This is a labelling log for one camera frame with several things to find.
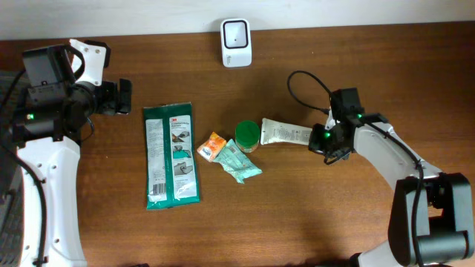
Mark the white tube with gold cap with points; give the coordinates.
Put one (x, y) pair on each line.
(274, 132)

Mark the green 3M wipes pack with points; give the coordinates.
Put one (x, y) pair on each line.
(171, 168)

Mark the white barcode scanner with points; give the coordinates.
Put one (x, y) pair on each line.
(236, 43)

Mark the teal snack packet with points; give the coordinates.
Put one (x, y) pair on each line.
(236, 163)

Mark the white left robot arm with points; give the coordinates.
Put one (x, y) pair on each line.
(66, 88)

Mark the orange snack packet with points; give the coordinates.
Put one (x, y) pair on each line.
(212, 147)

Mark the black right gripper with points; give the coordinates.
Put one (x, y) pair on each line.
(314, 146)

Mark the green lidded jar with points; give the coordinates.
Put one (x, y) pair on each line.
(247, 136)

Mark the grey plastic basket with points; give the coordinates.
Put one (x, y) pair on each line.
(11, 180)

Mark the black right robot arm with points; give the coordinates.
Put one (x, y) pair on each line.
(431, 219)

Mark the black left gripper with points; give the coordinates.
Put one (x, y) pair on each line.
(123, 96)

